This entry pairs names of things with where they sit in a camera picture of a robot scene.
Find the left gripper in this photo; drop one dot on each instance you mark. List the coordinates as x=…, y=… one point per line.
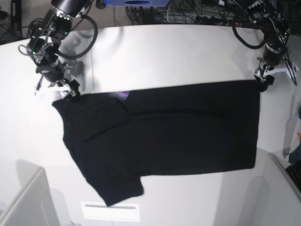
x=264, y=72

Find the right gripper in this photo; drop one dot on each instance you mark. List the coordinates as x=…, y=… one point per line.
x=56, y=79

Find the black T-shirt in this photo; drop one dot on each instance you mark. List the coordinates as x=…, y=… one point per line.
x=116, y=139

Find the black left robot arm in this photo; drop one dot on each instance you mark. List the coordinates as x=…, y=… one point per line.
x=276, y=34

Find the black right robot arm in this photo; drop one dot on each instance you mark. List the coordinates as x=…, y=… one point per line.
x=46, y=38

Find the teal orange tool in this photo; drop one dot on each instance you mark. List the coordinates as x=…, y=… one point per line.
x=295, y=156

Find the black power strip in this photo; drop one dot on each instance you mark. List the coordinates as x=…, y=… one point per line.
x=220, y=21

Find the black keyboard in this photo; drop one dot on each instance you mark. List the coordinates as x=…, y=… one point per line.
x=294, y=171

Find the blue box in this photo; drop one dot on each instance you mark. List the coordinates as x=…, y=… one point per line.
x=124, y=3

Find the white right partition panel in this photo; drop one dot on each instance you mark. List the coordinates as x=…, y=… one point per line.
x=273, y=198

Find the white partition panel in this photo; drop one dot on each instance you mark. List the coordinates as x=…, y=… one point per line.
x=33, y=205
x=273, y=198

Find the white left partition panel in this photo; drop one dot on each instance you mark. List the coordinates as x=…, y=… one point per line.
x=33, y=205

